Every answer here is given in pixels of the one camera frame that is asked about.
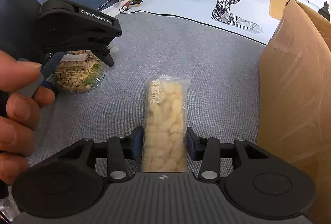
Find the open cardboard box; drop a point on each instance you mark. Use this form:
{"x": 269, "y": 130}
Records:
{"x": 294, "y": 79}

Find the grey deer print sofa cover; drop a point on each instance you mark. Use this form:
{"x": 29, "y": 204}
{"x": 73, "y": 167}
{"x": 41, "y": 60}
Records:
{"x": 223, "y": 100}

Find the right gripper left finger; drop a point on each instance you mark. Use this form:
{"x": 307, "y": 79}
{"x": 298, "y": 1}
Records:
{"x": 120, "y": 149}

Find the person's left hand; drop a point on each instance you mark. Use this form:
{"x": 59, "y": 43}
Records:
{"x": 23, "y": 113}

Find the pale rice cracker pack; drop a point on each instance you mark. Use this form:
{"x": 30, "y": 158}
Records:
{"x": 164, "y": 148}

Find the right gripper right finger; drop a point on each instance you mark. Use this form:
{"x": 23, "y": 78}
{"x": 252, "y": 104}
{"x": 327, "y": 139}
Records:
{"x": 207, "y": 150}

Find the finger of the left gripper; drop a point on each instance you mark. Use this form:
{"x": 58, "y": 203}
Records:
{"x": 48, "y": 82}
{"x": 103, "y": 53}

